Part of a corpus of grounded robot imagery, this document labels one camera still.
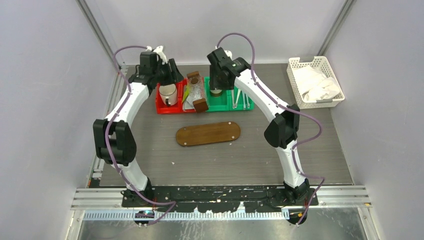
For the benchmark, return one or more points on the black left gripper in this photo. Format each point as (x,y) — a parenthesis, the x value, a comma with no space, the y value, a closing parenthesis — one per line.
(174,75)

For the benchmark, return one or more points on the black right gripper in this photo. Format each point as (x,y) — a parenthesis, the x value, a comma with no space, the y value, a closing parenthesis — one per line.
(214,84)

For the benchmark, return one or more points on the shiny metal cup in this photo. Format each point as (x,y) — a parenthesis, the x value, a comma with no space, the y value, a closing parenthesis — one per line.
(216,92)

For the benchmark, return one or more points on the white enamel mug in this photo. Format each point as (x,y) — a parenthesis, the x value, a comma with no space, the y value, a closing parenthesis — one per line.
(168,94)

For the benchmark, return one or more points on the clear acrylic wooden rack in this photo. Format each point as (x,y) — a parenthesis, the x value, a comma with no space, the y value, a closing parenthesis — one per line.
(197,92)

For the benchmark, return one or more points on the brown oval wooden tray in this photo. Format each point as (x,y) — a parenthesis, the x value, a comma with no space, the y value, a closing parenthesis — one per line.
(210,133)

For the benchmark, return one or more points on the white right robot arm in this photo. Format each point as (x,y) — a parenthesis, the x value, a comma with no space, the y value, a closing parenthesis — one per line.
(284,120)

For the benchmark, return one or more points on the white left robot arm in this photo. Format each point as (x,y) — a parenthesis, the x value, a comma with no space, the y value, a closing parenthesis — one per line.
(113,138)

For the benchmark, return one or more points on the lime green toothpaste tube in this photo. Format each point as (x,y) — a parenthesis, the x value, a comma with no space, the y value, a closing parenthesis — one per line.
(186,92)

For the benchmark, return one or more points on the green plastic bin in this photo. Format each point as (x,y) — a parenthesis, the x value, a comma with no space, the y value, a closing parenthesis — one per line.
(237,91)
(221,103)

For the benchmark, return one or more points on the red plastic bin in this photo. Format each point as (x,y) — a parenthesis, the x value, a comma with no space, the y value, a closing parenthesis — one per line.
(188,107)
(161,108)

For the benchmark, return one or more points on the white crumpled cloth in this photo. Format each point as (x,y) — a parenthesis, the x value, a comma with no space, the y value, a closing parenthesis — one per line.
(314,85)

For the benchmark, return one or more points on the white perforated plastic basket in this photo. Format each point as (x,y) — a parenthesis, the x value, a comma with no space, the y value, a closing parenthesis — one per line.
(318,62)

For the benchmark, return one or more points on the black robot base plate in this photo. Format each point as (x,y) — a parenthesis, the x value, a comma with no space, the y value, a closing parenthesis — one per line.
(218,198)

